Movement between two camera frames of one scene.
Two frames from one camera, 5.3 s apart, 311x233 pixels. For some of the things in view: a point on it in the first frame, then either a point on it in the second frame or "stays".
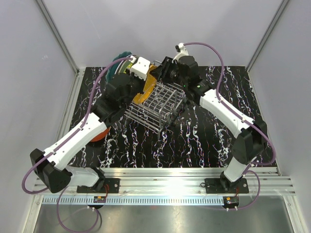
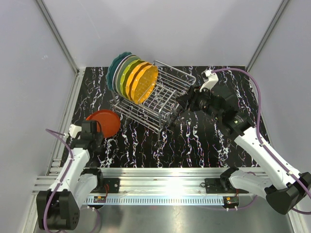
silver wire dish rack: x=161 y=103 stays
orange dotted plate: x=149 y=85 stays
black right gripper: x=162 y=71 → x=196 y=94
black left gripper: x=142 y=81 → x=99 y=136
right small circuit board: x=231 y=200 stays
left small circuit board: x=99 y=199 stays
